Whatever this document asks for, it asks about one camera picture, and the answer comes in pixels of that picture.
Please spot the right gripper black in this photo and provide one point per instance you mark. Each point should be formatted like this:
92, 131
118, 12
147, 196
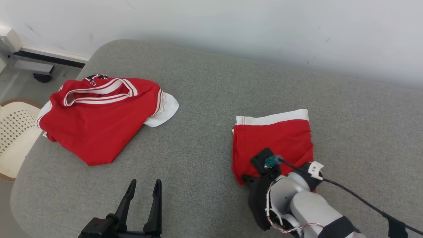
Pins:
261, 201

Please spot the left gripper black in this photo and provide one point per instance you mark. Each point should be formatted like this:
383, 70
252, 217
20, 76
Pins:
99, 228

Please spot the red Bulls 23 shorts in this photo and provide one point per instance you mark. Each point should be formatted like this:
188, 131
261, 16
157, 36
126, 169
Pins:
274, 135

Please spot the red basketball jersey white trim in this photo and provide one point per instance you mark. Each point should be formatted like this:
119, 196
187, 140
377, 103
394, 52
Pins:
99, 132

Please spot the cream perforated laundry basket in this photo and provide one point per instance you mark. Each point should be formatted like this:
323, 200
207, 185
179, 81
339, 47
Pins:
16, 138

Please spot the black caster wheel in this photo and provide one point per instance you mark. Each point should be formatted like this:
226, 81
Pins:
42, 78

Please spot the black white baseboard strip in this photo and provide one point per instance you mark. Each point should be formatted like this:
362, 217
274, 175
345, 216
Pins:
53, 58

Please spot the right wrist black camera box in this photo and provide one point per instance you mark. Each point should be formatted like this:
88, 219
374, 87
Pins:
262, 160

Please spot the grey metal frame leg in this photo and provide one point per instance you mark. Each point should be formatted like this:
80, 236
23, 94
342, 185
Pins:
26, 64

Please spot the white wall conduit box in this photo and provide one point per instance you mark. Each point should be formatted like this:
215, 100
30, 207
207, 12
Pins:
10, 39

